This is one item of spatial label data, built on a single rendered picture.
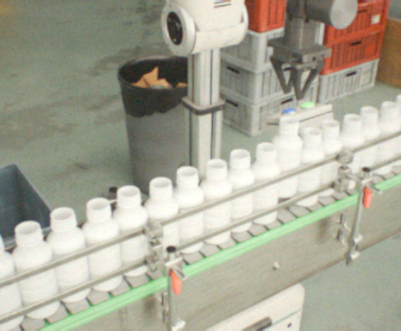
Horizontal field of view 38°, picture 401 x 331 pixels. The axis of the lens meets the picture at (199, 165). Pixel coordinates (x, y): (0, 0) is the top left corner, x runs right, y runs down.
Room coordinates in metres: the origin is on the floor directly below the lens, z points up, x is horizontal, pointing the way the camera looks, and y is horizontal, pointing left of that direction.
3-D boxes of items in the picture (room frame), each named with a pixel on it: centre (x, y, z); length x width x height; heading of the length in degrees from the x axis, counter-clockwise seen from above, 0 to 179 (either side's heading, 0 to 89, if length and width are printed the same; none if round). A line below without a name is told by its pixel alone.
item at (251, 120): (3.51, -0.43, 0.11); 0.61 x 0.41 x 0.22; 130
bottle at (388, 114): (1.15, -0.42, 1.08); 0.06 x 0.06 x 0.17
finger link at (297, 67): (0.97, -0.17, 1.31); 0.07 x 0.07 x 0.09; 34
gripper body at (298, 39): (0.98, -0.17, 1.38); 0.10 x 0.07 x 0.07; 34
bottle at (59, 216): (0.73, 0.21, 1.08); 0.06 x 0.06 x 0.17
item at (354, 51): (3.98, -0.95, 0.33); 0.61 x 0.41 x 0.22; 127
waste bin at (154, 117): (2.66, 0.18, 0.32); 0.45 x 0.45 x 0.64
